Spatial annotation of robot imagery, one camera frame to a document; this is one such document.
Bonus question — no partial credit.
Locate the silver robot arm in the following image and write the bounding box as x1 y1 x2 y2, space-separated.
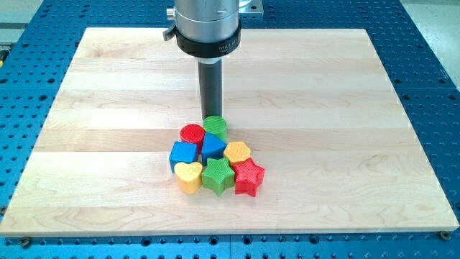
163 0 241 64

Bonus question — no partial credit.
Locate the green star block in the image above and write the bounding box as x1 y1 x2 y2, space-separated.
201 158 235 196

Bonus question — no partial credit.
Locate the red star block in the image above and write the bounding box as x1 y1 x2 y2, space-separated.
232 158 265 197

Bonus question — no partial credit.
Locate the green cylinder block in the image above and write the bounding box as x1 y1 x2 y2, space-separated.
203 115 227 142

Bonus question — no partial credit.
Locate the yellow hexagon block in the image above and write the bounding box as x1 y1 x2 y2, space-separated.
224 141 251 166

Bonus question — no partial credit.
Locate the blue triangle block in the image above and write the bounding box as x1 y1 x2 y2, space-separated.
201 133 227 166

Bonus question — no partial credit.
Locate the red cylinder block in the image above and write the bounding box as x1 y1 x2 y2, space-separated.
180 124 206 154

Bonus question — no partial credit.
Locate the blue cube block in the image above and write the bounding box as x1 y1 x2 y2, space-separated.
169 142 198 173

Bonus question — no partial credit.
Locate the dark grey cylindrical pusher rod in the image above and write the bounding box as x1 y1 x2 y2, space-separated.
198 58 223 119

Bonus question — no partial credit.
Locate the yellow heart block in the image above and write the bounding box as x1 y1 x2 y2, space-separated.
174 162 203 194

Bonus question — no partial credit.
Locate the light wooden board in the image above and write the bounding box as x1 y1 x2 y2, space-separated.
1 27 459 237

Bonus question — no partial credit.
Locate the board corner clamp screw left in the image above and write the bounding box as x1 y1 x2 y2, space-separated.
19 237 32 248

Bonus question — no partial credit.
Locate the board corner clamp screw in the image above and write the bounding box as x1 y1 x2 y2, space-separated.
439 231 451 241
19 237 32 248

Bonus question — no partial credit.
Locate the board corner clamp screw right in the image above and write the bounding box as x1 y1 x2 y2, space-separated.
439 231 451 241

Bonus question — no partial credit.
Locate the silver mounting bracket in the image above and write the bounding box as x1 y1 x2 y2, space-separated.
239 0 264 16

